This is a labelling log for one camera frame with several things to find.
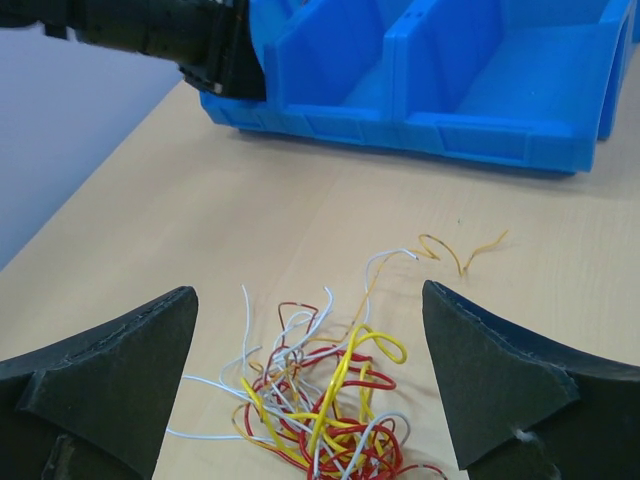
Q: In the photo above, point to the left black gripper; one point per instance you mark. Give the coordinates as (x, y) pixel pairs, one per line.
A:
(230, 67)

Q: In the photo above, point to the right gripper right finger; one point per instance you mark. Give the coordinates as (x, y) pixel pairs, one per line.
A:
(519, 405)

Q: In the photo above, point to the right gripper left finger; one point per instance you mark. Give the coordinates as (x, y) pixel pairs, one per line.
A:
(96, 405)

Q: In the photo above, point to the blue three-compartment bin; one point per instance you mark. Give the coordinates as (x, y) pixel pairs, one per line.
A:
(530, 84)

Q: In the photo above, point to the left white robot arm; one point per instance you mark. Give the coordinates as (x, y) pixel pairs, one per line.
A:
(174, 30)

